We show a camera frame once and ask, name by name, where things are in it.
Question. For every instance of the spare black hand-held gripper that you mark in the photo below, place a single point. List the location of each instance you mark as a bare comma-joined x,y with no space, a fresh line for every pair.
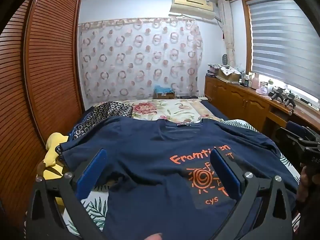
276,93
290,100

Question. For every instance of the person's left hand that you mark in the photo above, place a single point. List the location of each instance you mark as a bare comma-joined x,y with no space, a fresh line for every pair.
155,237

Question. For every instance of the cluster of small bottles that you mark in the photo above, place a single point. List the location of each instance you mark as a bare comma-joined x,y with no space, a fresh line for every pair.
245,80

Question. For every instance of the navy printed t-shirt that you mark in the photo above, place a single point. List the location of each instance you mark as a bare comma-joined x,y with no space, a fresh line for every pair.
150,155

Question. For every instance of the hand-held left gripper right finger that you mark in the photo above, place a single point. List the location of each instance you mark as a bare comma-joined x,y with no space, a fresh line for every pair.
225,177

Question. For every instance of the circle print sheer curtain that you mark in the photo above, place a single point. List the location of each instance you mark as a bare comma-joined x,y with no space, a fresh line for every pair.
140,60

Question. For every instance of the yellow plush toy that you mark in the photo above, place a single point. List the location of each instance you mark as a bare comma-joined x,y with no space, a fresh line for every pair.
53,155

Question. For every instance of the palm leaf print bedsheet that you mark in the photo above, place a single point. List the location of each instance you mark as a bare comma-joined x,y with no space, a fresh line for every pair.
92,210

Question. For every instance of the beige tied curtain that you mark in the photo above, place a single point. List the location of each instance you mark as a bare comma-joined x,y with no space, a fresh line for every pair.
228,35

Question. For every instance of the grey oval fan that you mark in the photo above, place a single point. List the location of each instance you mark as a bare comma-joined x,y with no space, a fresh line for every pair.
225,60

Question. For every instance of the flat black box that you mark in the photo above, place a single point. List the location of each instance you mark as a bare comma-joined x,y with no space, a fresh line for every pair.
188,97

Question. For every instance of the grey striped window blind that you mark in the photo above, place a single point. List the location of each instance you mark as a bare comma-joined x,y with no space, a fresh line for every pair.
282,42

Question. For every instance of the stack of boxes with cloth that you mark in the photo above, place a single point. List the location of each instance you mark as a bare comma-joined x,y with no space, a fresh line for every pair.
212,70

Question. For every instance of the person's right hand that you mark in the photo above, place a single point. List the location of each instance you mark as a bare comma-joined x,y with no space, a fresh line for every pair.
306,182

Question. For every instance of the person's right forearm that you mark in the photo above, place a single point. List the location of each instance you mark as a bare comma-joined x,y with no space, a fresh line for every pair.
310,220

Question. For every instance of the navy medallion print cloth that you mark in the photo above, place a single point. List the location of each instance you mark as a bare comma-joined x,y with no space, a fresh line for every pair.
105,112

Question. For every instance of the floral print quilt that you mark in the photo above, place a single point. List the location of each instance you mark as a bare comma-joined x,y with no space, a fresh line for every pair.
175,110

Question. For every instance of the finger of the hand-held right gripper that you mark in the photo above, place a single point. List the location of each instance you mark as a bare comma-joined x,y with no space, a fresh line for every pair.
296,127
287,140

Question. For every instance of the navy bed blanket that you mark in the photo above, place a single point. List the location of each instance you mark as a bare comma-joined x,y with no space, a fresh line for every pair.
212,110

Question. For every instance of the cream wall air conditioner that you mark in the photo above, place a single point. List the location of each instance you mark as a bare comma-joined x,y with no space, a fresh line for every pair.
192,5

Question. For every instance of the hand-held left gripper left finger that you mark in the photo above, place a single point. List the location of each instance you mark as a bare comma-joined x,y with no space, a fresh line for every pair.
91,173

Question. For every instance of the open cardboard box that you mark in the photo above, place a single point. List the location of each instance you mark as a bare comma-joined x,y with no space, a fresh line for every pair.
228,75

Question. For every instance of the pale pink pouch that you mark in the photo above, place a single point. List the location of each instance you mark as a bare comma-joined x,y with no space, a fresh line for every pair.
261,90

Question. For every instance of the pink jug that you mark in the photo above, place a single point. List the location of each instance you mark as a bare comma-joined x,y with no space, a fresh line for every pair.
255,82

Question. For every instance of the wooden sideboard cabinet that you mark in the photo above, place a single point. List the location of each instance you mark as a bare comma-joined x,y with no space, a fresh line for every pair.
237,100

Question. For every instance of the wooden louvered wardrobe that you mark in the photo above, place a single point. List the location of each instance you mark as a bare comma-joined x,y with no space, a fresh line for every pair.
50,55

